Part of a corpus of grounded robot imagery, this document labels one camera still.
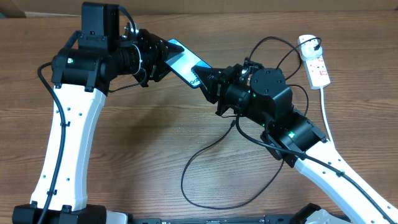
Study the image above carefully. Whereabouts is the Samsung Galaxy smartphone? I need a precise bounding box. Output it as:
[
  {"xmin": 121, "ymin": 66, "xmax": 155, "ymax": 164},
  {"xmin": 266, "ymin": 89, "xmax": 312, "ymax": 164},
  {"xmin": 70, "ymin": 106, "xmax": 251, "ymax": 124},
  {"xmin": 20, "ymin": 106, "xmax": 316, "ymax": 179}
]
[{"xmin": 166, "ymin": 39, "xmax": 210, "ymax": 89}]

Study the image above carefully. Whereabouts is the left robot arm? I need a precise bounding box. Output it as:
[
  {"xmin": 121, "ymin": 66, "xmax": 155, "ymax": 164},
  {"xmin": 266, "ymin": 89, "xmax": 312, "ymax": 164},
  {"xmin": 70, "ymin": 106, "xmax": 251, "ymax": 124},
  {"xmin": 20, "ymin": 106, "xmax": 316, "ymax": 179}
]
[{"xmin": 12, "ymin": 2, "xmax": 183, "ymax": 223}]

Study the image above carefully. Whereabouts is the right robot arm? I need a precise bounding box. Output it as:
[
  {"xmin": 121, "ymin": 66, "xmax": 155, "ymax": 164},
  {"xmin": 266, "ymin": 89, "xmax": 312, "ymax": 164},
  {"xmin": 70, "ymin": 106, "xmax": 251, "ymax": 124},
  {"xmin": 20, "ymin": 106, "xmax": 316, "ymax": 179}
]
[{"xmin": 192, "ymin": 64, "xmax": 397, "ymax": 223}]

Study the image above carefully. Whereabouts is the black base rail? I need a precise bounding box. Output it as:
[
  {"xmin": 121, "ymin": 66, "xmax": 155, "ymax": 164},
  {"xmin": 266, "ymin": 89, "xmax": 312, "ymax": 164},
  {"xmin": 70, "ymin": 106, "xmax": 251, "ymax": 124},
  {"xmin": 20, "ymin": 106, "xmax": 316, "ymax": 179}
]
[{"xmin": 132, "ymin": 214, "xmax": 293, "ymax": 224}]

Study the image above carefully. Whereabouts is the black USB charging cable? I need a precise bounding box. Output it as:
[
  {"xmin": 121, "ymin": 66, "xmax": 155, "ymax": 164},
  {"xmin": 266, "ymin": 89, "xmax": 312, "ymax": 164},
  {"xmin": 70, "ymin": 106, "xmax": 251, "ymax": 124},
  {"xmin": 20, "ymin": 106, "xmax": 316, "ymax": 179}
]
[{"xmin": 180, "ymin": 36, "xmax": 322, "ymax": 210}]

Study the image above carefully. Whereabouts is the white USB charger plug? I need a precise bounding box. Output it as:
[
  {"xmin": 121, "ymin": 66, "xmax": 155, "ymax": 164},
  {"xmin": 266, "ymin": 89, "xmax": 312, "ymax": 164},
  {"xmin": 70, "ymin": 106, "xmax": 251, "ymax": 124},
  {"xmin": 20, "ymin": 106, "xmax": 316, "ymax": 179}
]
[{"xmin": 297, "ymin": 34, "xmax": 323, "ymax": 61}]

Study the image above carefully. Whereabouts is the white power strip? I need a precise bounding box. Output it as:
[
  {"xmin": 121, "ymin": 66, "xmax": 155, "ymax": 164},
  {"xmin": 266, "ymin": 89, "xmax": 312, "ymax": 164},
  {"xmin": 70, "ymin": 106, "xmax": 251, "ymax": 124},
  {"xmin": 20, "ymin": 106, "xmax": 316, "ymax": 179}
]
[{"xmin": 302, "ymin": 54, "xmax": 330, "ymax": 90}]

